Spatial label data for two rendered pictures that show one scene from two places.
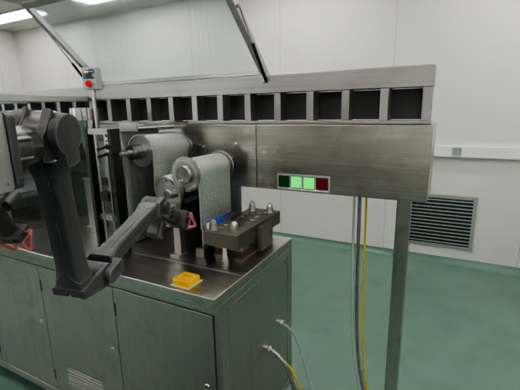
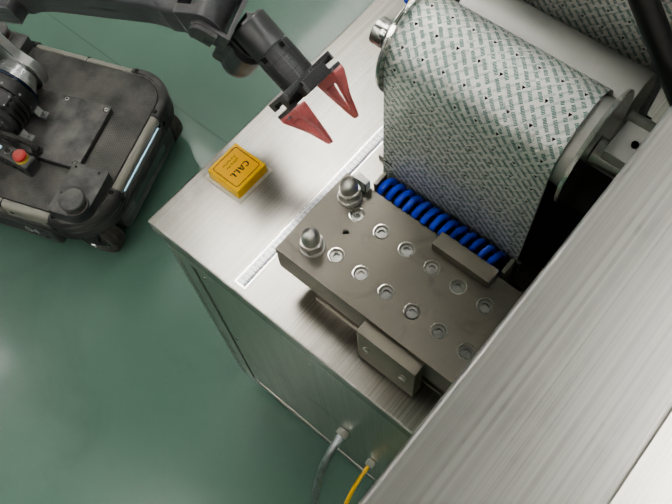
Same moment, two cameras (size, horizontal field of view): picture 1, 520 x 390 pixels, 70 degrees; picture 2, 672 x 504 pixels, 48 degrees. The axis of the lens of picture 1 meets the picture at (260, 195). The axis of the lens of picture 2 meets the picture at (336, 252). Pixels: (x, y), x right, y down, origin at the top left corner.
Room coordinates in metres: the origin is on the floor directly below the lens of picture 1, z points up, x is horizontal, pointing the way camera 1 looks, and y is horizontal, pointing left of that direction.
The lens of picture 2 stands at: (1.59, -0.33, 1.99)
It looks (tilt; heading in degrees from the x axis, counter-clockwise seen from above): 65 degrees down; 109
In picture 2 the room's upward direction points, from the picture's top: 7 degrees counter-clockwise
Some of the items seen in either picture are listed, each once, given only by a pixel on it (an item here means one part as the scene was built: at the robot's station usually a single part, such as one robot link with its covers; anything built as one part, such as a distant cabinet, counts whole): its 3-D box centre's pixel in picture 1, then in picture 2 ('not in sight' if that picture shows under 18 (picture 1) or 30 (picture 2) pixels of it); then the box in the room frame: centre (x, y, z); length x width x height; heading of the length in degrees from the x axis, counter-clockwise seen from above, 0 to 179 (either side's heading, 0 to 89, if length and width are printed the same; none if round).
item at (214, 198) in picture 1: (216, 201); (453, 181); (1.59, 0.20, 1.11); 0.23 x 0.01 x 0.18; 152
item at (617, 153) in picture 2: not in sight; (638, 151); (1.78, 0.16, 1.28); 0.06 x 0.05 x 0.02; 152
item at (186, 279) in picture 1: (186, 279); (237, 170); (1.23, 0.27, 0.91); 0.07 x 0.07 x 0.02; 62
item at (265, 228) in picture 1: (265, 235); (388, 361); (1.54, -0.02, 0.97); 0.10 x 0.03 x 0.11; 152
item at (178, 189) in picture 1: (176, 221); not in sight; (1.49, 0.35, 1.05); 0.06 x 0.05 x 0.31; 152
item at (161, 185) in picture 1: (183, 184); (543, 67); (1.68, 0.35, 1.18); 0.26 x 0.12 x 0.12; 152
